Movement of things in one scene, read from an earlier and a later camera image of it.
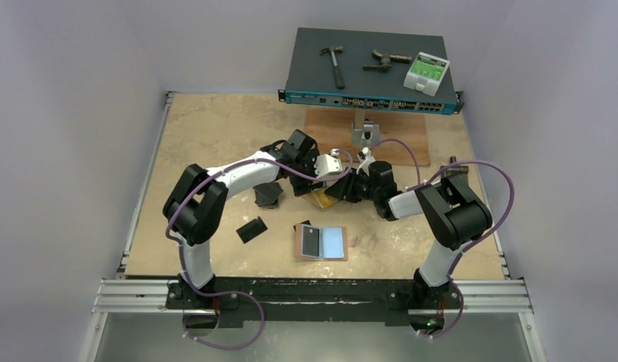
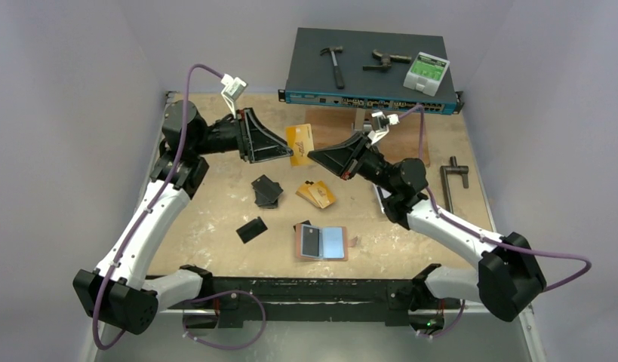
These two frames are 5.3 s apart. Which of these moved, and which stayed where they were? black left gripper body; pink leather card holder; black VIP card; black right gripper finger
Moved: black left gripper body; black right gripper finger
Stayed: black VIP card; pink leather card holder
